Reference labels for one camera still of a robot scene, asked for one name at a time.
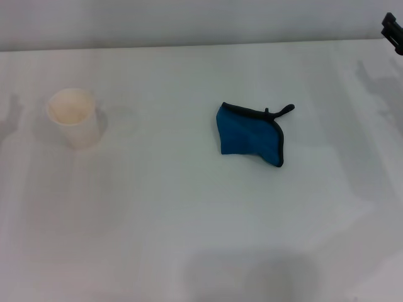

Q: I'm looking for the blue rag with black edge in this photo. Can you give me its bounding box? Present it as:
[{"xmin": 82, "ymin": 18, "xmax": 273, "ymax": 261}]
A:
[{"xmin": 215, "ymin": 101, "xmax": 295, "ymax": 169}]

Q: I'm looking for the white paper cup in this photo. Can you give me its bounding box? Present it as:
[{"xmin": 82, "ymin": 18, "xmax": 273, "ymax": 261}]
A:
[{"xmin": 46, "ymin": 88, "xmax": 102, "ymax": 148}]

